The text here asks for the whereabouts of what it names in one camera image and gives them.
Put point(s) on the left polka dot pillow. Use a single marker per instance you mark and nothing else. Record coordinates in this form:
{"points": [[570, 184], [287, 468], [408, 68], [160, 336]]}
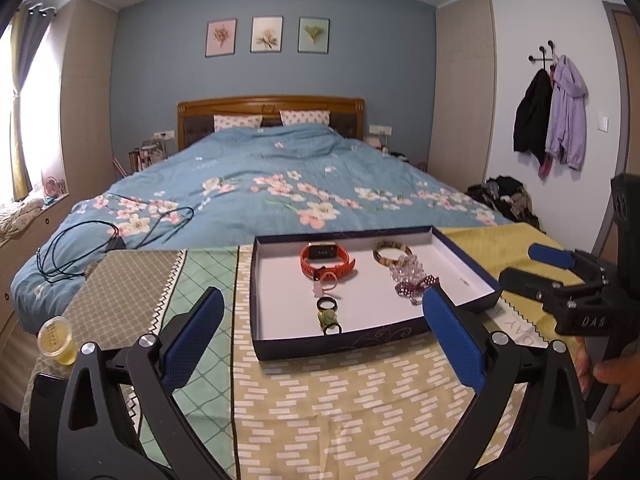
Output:
{"points": [[224, 122]]}

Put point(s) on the black wall coat hook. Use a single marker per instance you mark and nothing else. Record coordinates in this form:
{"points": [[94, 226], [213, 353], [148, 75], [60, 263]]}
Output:
{"points": [[546, 55]]}

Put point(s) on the wooden headboard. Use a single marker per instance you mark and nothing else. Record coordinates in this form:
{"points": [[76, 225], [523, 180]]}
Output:
{"points": [[195, 119]]}

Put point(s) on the right hand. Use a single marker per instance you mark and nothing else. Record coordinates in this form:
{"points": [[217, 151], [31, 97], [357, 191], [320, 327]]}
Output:
{"points": [[623, 372]]}

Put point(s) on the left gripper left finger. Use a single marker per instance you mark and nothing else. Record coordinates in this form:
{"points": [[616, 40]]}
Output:
{"points": [[116, 418]]}

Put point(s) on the pile of dark clothes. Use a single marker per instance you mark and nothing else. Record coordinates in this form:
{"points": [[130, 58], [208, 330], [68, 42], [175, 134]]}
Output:
{"points": [[508, 196]]}

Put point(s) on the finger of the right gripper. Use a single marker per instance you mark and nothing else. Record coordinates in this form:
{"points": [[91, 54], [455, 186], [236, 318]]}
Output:
{"points": [[528, 285], [559, 258]]}

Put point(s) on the polka dot pillow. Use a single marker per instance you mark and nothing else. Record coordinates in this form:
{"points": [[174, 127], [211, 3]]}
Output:
{"points": [[224, 122], [300, 117]]}

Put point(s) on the dark red scrunchie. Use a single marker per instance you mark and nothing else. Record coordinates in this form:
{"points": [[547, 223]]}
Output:
{"points": [[414, 291]]}

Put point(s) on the right grey yellow curtain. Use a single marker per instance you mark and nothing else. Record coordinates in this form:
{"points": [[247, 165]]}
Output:
{"points": [[29, 25]]}

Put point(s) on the black hanging jacket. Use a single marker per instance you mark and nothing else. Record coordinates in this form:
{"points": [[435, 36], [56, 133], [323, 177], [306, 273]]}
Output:
{"points": [[532, 117]]}

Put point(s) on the white flower picture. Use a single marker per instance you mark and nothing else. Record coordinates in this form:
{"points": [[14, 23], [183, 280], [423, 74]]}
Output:
{"points": [[266, 34]]}

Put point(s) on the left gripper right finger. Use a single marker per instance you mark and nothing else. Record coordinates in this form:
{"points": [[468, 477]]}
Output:
{"points": [[549, 438]]}

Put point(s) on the green leaf picture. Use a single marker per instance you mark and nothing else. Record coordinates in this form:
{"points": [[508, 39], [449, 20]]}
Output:
{"points": [[313, 35]]}

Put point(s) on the yellow liquid plastic cup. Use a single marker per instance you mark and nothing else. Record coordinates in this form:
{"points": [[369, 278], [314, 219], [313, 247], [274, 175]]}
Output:
{"points": [[56, 342]]}

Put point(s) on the purple hanging jacket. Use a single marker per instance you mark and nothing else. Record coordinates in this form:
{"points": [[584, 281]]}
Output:
{"points": [[567, 127]]}

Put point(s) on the dark shallow tray box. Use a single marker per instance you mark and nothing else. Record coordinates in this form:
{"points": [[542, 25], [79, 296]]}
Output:
{"points": [[283, 309]]}

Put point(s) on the red smart watch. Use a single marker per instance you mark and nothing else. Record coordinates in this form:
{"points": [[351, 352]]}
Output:
{"points": [[321, 258]]}

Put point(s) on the patchwork bed cloth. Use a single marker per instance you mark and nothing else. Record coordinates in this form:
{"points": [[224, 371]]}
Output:
{"points": [[378, 412]]}

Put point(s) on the blue floral duvet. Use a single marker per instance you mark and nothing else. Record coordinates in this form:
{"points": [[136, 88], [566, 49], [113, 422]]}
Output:
{"points": [[231, 187]]}

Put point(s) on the tortoiseshell bangle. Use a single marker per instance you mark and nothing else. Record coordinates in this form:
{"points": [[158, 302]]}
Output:
{"points": [[390, 252]]}

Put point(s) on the pink flower picture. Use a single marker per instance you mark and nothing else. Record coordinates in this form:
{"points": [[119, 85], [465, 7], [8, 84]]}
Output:
{"points": [[220, 38]]}

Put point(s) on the right polka dot pillow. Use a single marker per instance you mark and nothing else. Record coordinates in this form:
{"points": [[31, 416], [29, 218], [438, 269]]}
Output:
{"points": [[300, 117]]}

